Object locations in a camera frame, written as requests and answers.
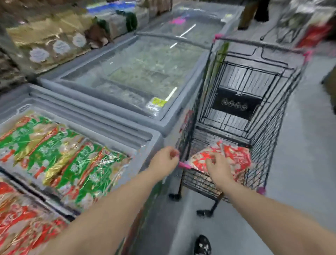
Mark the black cart seat panel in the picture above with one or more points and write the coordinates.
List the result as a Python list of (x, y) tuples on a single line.
[(236, 103)]

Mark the red round sticker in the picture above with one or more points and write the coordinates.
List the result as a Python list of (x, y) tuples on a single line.
[(187, 120)]

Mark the person's black right shoe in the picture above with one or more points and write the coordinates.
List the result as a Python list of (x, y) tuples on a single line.
[(202, 245)]

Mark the person's left hand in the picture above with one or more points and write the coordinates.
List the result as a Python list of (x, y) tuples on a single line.
[(162, 163)]

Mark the tan snack bag white label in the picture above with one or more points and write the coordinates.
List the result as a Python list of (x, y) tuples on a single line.
[(39, 55), (79, 40), (61, 46)]

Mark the green dumpling packet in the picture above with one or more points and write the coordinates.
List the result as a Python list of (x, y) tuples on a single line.
[(50, 149), (23, 131), (78, 165), (102, 173)]

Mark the grey freezer with loose dumplings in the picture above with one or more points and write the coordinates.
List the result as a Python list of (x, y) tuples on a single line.
[(170, 123)]

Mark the red dumpling packet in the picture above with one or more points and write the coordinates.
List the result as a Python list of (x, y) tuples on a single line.
[(240, 157), (199, 160)]

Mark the person's right forearm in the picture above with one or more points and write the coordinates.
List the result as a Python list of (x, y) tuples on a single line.
[(275, 218)]

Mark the person's right hand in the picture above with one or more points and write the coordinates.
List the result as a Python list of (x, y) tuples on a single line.
[(220, 170)]

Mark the tan bread bag green band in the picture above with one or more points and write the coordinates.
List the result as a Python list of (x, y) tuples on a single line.
[(139, 18), (115, 25)]

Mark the clear bags of brown pastries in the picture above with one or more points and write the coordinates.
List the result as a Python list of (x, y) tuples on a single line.
[(160, 6)]

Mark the clear frozen bags blue print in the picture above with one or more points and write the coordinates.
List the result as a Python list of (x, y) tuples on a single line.
[(123, 96)]

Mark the red box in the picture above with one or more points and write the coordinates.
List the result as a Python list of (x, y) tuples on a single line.
[(315, 35)]

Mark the grey metal shelf rack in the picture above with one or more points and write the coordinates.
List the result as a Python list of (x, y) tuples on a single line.
[(10, 52)]

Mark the clear sleeve with yellow tags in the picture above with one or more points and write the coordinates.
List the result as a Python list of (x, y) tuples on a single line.
[(158, 102)]

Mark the white plastic freezer basket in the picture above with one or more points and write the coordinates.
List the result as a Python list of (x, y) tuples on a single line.
[(10, 110), (39, 205)]

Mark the person's left forearm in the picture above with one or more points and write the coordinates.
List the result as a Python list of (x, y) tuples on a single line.
[(105, 218)]

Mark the grey freezer with green front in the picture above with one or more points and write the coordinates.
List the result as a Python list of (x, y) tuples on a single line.
[(105, 123)]

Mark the wooden display stand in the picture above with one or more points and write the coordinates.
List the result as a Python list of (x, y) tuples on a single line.
[(248, 14)]

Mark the red dumpling packets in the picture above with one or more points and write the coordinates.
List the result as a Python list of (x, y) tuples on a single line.
[(21, 223)]

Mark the grey metal trolley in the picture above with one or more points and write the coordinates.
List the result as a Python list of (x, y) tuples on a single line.
[(291, 21)]

